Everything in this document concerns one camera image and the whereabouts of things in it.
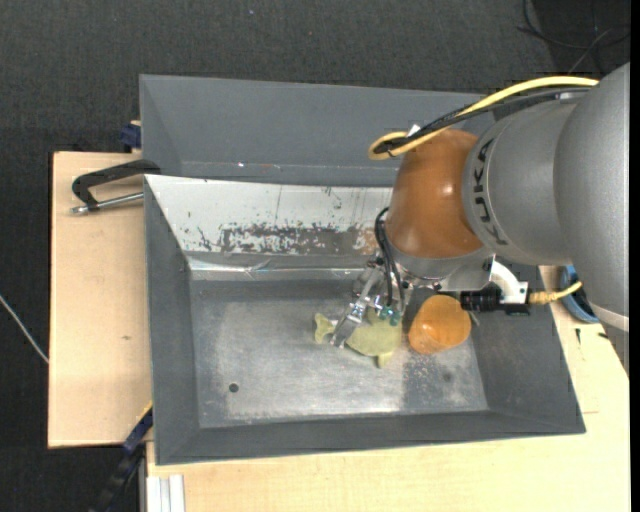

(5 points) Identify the orange rounded sponge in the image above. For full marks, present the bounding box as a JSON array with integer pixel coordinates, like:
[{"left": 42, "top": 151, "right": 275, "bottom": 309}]
[{"left": 407, "top": 293, "right": 473, "bottom": 356}]

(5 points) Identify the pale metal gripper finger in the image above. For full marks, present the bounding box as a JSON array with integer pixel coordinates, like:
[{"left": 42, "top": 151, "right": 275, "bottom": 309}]
[{"left": 328, "top": 295, "right": 372, "bottom": 349}]

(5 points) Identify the pale brown cardboard board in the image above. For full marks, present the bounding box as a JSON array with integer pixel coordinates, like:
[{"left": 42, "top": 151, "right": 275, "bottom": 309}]
[{"left": 46, "top": 150, "right": 154, "bottom": 449}]

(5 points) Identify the yellow-green toy fish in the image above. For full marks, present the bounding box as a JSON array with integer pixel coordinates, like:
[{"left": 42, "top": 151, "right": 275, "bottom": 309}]
[{"left": 312, "top": 304, "right": 404, "bottom": 370}]

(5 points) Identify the black cylinder on white bracket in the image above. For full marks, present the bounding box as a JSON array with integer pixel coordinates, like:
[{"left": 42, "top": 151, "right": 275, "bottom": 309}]
[{"left": 458, "top": 259, "right": 531, "bottom": 318}]

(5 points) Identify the grey metal bin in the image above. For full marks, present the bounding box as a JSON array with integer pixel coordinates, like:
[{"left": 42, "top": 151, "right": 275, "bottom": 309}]
[{"left": 137, "top": 73, "right": 587, "bottom": 466}]

